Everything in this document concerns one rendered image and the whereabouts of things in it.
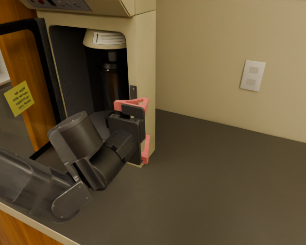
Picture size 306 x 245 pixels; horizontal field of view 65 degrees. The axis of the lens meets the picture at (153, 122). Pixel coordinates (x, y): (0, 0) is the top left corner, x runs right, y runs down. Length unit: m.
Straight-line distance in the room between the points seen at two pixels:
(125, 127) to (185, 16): 0.66
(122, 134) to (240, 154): 0.57
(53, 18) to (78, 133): 0.46
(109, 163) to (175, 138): 0.58
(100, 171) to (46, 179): 0.08
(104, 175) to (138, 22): 0.38
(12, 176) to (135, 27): 0.41
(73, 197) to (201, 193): 0.45
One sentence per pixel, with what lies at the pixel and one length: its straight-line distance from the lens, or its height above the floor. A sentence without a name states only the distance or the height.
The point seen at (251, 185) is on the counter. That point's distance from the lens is 0.82.
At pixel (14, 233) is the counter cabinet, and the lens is 1.07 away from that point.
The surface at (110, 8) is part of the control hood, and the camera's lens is 0.59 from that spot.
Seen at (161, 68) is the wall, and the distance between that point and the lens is 1.10.
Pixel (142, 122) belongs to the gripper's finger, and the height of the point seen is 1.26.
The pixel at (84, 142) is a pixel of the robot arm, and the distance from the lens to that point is 0.38.
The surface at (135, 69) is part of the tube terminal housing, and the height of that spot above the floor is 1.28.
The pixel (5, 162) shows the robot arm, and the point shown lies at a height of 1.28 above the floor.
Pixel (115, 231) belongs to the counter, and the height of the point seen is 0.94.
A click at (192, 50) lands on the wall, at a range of 1.03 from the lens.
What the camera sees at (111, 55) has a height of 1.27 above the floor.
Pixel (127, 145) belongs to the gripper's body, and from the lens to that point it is 0.44.
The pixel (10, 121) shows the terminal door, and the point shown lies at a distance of 0.75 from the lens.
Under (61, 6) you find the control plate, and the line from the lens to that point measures 0.68.
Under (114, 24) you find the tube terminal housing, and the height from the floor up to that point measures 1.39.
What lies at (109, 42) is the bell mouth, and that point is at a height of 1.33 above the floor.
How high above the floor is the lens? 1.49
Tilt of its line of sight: 32 degrees down
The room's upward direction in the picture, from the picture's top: straight up
